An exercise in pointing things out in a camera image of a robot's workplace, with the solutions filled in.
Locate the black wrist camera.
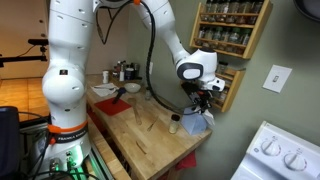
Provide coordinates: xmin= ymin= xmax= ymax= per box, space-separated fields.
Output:
xmin=181 ymin=82 xmax=202 ymax=97

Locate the black-handled kitchen utensil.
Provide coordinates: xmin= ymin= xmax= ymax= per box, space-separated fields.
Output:
xmin=112 ymin=87 xmax=128 ymax=105

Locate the black equipment box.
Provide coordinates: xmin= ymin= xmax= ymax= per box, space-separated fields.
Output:
xmin=0 ymin=105 xmax=21 ymax=178

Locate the white ceramic bowl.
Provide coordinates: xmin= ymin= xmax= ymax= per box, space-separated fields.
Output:
xmin=123 ymin=82 xmax=142 ymax=94

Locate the red hanging cloth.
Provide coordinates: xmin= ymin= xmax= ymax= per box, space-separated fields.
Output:
xmin=175 ymin=150 xmax=198 ymax=172

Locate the wooden spice rack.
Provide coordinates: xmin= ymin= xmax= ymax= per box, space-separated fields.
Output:
xmin=189 ymin=0 xmax=274 ymax=60
xmin=178 ymin=61 xmax=247 ymax=113

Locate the black external camera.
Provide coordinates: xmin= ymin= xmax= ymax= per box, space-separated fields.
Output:
xmin=27 ymin=38 xmax=50 ymax=47

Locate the white paper tissue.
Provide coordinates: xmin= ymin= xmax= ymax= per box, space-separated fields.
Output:
xmin=202 ymin=109 xmax=217 ymax=127

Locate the wooden spoon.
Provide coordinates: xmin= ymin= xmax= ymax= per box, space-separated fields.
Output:
xmin=127 ymin=97 xmax=143 ymax=126

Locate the small wooden stick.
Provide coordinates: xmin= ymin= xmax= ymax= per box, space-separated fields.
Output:
xmin=135 ymin=139 xmax=148 ymax=155

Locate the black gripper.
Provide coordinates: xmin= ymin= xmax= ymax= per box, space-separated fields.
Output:
xmin=191 ymin=88 xmax=213 ymax=115

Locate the white stove knob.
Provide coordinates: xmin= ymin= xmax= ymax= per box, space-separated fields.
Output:
xmin=260 ymin=138 xmax=283 ymax=157
xmin=283 ymin=152 xmax=308 ymax=173

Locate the black-lidded glass jar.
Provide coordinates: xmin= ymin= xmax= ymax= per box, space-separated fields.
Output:
xmin=168 ymin=113 xmax=182 ymax=135

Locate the red cutting mat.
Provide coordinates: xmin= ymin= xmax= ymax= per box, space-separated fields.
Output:
xmin=93 ymin=98 xmax=133 ymax=117

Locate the blue tissue box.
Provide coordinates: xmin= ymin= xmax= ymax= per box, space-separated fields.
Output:
xmin=180 ymin=106 xmax=209 ymax=136

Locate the dark labelled jar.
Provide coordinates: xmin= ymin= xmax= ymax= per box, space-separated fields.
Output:
xmin=124 ymin=66 xmax=135 ymax=81

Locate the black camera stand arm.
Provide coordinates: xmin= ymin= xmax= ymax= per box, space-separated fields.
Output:
xmin=0 ymin=54 xmax=48 ymax=68

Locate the black hanging pan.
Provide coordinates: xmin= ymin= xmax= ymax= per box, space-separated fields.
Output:
xmin=293 ymin=0 xmax=320 ymax=24

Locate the glass spice jar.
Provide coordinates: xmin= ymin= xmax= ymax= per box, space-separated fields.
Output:
xmin=229 ymin=28 xmax=242 ymax=53
xmin=213 ymin=27 xmax=224 ymax=50
xmin=228 ymin=0 xmax=240 ymax=24
xmin=240 ymin=29 xmax=253 ymax=54
xmin=205 ymin=0 xmax=214 ymax=22
xmin=196 ymin=26 xmax=206 ymax=46
xmin=251 ymin=0 xmax=264 ymax=25
xmin=218 ymin=60 xmax=229 ymax=76

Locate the white stove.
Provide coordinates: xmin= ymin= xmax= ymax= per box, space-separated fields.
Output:
xmin=230 ymin=120 xmax=320 ymax=180

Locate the white light switch plate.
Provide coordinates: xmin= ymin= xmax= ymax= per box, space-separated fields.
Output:
xmin=262 ymin=64 xmax=293 ymax=94

